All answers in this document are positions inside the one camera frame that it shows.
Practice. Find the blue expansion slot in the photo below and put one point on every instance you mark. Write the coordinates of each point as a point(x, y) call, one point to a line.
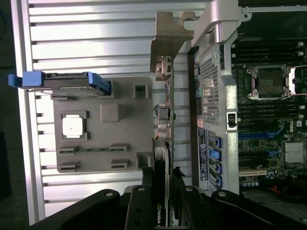
point(254, 136)

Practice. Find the green motherboard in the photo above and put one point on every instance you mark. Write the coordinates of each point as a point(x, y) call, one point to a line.
point(259, 148)

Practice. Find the CPU socket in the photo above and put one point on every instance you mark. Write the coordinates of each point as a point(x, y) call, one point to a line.
point(268, 82)

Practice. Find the silver CPU chip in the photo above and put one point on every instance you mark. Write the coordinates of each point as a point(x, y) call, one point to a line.
point(73, 127)

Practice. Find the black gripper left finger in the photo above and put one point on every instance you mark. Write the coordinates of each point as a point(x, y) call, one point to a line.
point(139, 210)

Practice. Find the grey parts rack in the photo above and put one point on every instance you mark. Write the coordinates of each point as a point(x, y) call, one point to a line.
point(108, 143)

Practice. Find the open black PC case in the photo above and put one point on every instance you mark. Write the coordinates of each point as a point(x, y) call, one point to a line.
point(227, 100)

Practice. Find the hard disk in blue caddy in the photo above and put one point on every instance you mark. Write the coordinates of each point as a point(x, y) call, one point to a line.
point(67, 79)

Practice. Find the metal socket cover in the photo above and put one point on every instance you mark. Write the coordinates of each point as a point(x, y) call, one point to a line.
point(298, 81)

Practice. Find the silver chipset heatsink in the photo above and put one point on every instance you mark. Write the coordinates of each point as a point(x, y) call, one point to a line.
point(296, 153)

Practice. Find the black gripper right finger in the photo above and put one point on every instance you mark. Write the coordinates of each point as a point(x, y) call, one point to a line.
point(187, 210)

